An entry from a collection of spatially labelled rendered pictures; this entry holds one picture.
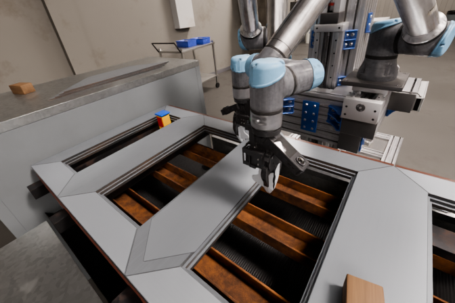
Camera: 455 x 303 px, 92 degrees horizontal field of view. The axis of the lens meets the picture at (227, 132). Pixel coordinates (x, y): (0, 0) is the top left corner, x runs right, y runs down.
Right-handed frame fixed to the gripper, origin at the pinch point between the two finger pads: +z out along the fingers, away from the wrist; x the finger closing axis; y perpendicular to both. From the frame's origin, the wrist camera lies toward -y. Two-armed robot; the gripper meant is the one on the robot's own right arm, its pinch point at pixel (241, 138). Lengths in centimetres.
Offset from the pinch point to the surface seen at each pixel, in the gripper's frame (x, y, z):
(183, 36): 251, -310, -8
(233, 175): -20.6, 11.0, 0.7
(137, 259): -58, 9, 1
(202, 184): -30.1, 4.8, 0.7
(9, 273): -81, -27, 10
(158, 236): -51, 8, 1
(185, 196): -37.1, 3.6, 0.7
